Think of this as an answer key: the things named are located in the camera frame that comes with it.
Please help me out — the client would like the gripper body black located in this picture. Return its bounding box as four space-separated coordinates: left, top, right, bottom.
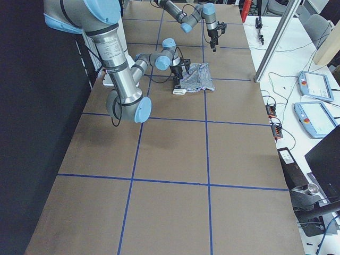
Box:
207 29 219 41
171 65 183 79

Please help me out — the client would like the aluminium frame post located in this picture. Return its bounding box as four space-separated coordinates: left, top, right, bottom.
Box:
254 0 301 83

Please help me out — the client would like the red cylinder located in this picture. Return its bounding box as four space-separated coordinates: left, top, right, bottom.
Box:
241 0 252 23

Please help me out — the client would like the black monitor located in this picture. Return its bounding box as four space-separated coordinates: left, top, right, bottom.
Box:
305 125 339 197

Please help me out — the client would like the grey office chair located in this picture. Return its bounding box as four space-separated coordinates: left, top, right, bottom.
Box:
303 14 334 49

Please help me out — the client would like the striped polo shirt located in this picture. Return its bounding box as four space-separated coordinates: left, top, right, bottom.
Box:
173 63 215 95

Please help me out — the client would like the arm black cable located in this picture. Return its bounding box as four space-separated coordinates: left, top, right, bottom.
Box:
110 46 186 128

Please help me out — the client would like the far teach pendant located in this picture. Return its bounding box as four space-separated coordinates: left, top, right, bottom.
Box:
297 71 334 103

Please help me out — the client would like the near teach pendant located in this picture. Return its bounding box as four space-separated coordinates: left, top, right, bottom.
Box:
293 101 338 139

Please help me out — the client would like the orange black connector box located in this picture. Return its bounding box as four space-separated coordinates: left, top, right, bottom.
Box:
265 104 277 118

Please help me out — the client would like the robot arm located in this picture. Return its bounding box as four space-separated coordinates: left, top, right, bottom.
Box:
44 1 183 123
149 1 227 52

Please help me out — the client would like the teach pendant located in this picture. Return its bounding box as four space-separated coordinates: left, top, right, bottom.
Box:
297 71 334 103
293 101 338 139

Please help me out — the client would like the metal cup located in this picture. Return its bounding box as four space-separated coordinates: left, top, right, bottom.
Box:
307 183 319 196

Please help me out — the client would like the black flat box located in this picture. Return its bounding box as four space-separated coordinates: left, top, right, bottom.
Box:
277 147 309 190

